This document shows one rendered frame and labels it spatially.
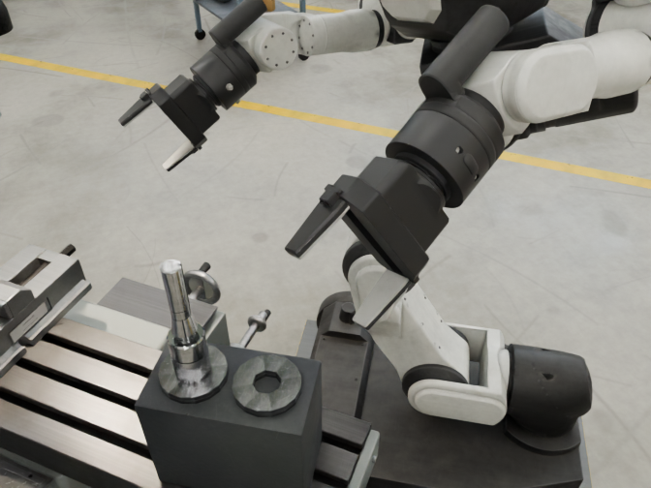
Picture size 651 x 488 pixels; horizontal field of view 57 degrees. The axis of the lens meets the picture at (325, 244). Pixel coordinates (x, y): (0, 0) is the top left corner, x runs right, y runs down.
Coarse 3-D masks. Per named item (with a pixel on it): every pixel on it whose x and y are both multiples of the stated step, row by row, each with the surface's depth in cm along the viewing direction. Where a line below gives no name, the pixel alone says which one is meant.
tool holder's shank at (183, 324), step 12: (168, 264) 68; (180, 264) 68; (168, 276) 67; (180, 276) 68; (168, 288) 68; (180, 288) 69; (168, 300) 70; (180, 300) 70; (180, 312) 71; (180, 324) 72; (192, 324) 73; (180, 336) 73; (192, 336) 74
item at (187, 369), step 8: (176, 352) 74; (192, 352) 74; (200, 352) 75; (208, 352) 78; (176, 360) 75; (184, 360) 74; (192, 360) 75; (200, 360) 75; (208, 360) 78; (176, 368) 76; (184, 368) 75; (192, 368) 76; (200, 368) 76; (208, 368) 78; (176, 376) 78; (184, 376) 76; (192, 376) 76; (200, 376) 77
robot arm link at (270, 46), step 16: (256, 0) 94; (240, 16) 94; (256, 16) 95; (208, 32) 95; (224, 32) 94; (240, 32) 95; (256, 32) 94; (272, 32) 92; (288, 32) 94; (224, 48) 95; (240, 48) 95; (256, 48) 94; (272, 48) 94; (288, 48) 95; (240, 64) 95; (256, 64) 97; (272, 64) 95; (288, 64) 96; (240, 80) 96; (256, 80) 98
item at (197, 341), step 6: (198, 324) 76; (198, 330) 75; (168, 336) 74; (174, 336) 74; (198, 336) 74; (204, 336) 75; (168, 342) 74; (174, 342) 74; (180, 342) 74; (186, 342) 74; (192, 342) 74; (198, 342) 74; (174, 348) 73; (180, 348) 73; (186, 348) 73; (192, 348) 73; (198, 348) 74
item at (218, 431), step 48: (192, 384) 77; (240, 384) 77; (288, 384) 77; (144, 432) 80; (192, 432) 78; (240, 432) 75; (288, 432) 74; (192, 480) 86; (240, 480) 83; (288, 480) 81
